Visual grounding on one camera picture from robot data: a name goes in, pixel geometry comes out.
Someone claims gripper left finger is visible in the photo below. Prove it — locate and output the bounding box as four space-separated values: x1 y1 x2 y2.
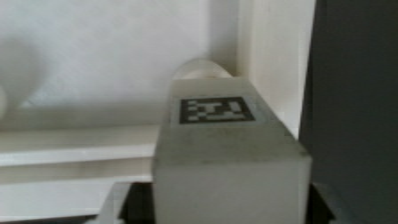
97 182 134 224

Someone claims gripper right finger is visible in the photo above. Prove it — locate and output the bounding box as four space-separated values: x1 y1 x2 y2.
310 181 370 224

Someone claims white table leg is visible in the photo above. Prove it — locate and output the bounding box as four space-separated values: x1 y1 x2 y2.
154 59 312 224

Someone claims white square table top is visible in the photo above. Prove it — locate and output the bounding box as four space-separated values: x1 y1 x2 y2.
0 0 317 167

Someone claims white U-shaped obstacle frame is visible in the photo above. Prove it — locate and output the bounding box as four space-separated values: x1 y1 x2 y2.
0 157 152 223

